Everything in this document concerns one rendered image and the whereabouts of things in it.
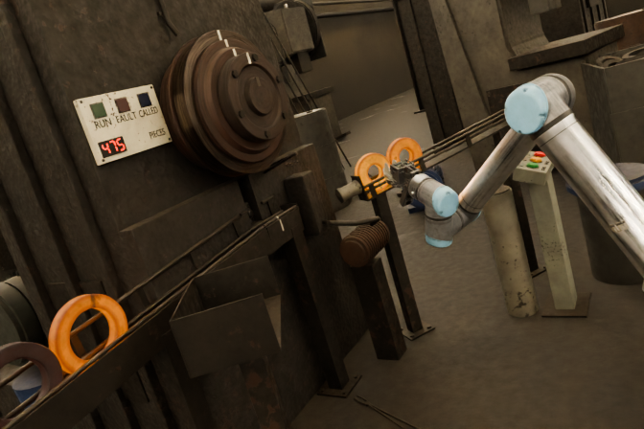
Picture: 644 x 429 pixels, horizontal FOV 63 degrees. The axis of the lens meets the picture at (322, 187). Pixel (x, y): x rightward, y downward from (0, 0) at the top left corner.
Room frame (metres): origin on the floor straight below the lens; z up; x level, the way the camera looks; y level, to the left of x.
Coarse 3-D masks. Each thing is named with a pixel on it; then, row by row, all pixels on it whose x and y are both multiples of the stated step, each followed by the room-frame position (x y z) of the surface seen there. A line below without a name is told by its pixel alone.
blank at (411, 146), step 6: (402, 138) 2.09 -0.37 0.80; (408, 138) 2.10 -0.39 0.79; (390, 144) 2.10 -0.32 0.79; (396, 144) 2.07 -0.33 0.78; (402, 144) 2.08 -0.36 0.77; (408, 144) 2.09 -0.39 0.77; (414, 144) 2.10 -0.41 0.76; (390, 150) 2.07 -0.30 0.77; (396, 150) 2.07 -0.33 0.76; (408, 150) 2.11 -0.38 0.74; (414, 150) 2.10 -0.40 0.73; (420, 150) 2.11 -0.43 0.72; (390, 156) 2.06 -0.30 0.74; (396, 156) 2.07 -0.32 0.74; (414, 156) 2.10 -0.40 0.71; (390, 162) 2.06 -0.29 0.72; (408, 162) 2.11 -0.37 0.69
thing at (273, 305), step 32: (192, 288) 1.26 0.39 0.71; (224, 288) 1.30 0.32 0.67; (256, 288) 1.30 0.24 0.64; (192, 320) 1.04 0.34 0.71; (224, 320) 1.04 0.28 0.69; (256, 320) 1.04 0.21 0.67; (192, 352) 1.04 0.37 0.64; (224, 352) 1.04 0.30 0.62; (256, 352) 1.04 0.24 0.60; (256, 384) 1.17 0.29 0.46
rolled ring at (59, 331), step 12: (72, 300) 1.16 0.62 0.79; (84, 300) 1.16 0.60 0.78; (96, 300) 1.19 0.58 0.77; (108, 300) 1.21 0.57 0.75; (60, 312) 1.13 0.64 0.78; (72, 312) 1.13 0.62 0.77; (108, 312) 1.20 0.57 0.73; (120, 312) 1.22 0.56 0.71; (60, 324) 1.10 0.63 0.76; (72, 324) 1.12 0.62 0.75; (108, 324) 1.22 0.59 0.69; (120, 324) 1.21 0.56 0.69; (60, 336) 1.10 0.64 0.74; (60, 348) 1.09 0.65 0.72; (60, 360) 1.08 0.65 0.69; (72, 360) 1.10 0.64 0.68; (84, 360) 1.12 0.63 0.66; (72, 372) 1.09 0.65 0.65
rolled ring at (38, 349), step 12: (0, 348) 1.02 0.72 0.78; (12, 348) 1.02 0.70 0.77; (24, 348) 1.04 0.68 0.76; (36, 348) 1.06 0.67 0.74; (0, 360) 1.00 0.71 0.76; (12, 360) 1.01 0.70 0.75; (36, 360) 1.05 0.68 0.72; (48, 360) 1.06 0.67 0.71; (48, 372) 1.06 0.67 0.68; (60, 372) 1.08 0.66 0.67; (48, 384) 1.05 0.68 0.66; (0, 420) 0.96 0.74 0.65
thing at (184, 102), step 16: (224, 32) 1.76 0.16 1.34; (192, 48) 1.62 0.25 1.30; (256, 48) 1.87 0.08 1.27; (176, 64) 1.64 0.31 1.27; (192, 64) 1.60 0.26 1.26; (176, 80) 1.60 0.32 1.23; (192, 80) 1.59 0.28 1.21; (176, 96) 1.58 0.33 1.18; (192, 96) 1.57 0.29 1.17; (176, 112) 1.58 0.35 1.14; (192, 112) 1.55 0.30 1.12; (192, 128) 1.56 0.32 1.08; (192, 144) 1.59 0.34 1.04; (208, 144) 1.57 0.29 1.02; (208, 160) 1.62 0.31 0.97; (224, 160) 1.61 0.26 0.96; (272, 160) 1.79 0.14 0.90
